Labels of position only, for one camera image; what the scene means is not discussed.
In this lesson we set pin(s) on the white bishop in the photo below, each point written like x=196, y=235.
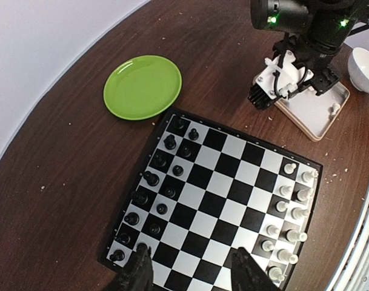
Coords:
x=287, y=257

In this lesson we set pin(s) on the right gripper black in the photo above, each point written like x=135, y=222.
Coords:
x=325, y=76

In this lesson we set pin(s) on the white piece passed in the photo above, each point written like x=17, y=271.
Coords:
x=276, y=274

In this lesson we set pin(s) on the black corner rook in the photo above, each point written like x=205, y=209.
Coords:
x=179, y=124

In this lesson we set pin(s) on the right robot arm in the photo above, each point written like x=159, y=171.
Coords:
x=314, y=31

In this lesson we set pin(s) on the white chess piece tall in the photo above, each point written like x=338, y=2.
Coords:
x=294, y=236

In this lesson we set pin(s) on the black pawn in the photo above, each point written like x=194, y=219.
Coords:
x=193, y=134

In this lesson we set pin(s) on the black white chessboard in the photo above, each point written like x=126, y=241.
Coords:
x=194, y=203

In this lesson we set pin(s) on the front aluminium rail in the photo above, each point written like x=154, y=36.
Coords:
x=352, y=272

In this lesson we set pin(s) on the white pawn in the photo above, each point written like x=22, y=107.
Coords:
x=334, y=109
x=282, y=206
x=290, y=168
x=286, y=190
x=273, y=230

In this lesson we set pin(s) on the green plate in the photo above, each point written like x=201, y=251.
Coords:
x=142, y=87

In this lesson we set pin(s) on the white pawn off tray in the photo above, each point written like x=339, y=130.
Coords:
x=267, y=246

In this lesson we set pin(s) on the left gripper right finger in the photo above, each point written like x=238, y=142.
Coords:
x=246, y=274

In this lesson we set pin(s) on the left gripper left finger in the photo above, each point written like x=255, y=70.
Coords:
x=137, y=274

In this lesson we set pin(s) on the white bowl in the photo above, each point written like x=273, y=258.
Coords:
x=358, y=69

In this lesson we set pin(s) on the metal wooden tray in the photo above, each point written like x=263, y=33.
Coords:
x=311, y=113

